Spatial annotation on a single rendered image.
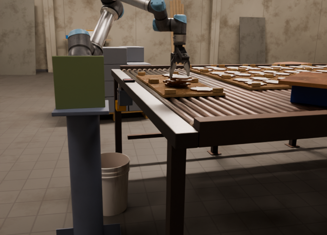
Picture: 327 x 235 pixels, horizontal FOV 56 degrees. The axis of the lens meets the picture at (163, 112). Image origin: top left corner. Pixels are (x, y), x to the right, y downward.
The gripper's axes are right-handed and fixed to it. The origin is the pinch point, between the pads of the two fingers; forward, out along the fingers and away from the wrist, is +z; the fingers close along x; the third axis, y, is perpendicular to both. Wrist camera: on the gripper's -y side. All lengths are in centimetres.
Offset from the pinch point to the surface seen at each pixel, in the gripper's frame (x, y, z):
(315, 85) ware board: -37, -64, -4
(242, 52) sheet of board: -575, 815, 29
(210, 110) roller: 5, -50, 8
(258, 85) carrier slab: -47.4, -10.7, 4.9
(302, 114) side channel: -19, -78, 4
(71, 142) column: 64, -11, 31
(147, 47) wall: -244, 916, 18
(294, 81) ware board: -32, -57, -4
